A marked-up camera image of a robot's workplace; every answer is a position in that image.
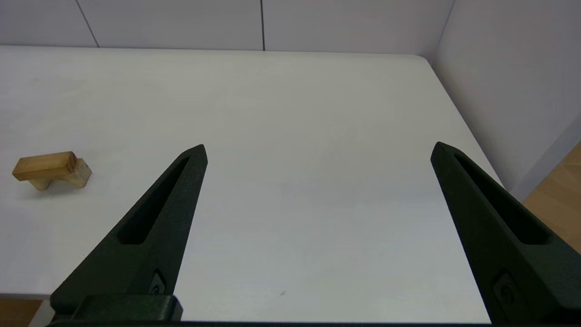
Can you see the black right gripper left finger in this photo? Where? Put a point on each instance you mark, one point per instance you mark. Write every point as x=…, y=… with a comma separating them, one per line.
x=136, y=263

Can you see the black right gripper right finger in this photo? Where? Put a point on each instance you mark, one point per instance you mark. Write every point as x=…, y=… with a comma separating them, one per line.
x=526, y=272

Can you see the rectangular wooden building block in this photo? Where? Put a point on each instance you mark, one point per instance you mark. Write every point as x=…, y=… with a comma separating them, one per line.
x=43, y=165

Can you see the arched wooden building block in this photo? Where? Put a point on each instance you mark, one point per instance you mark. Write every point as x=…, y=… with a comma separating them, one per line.
x=82, y=175

